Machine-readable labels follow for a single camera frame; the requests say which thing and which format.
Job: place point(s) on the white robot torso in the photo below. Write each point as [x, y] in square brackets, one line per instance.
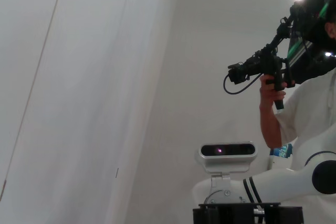
[200, 190]

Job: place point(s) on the white blue printed box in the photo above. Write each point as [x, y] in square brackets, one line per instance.
[282, 151]

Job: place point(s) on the person's bare hand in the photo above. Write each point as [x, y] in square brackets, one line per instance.
[270, 93]

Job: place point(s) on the black video camera rig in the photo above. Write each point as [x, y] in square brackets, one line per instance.
[252, 66]

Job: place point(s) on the white black head camera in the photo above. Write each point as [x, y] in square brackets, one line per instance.
[225, 150]

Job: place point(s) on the person in white shirt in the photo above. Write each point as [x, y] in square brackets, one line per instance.
[309, 108]

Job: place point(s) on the silver head camera bracket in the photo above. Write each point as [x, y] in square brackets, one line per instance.
[220, 190]

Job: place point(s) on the person's bare forearm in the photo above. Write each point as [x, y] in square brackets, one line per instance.
[270, 124]

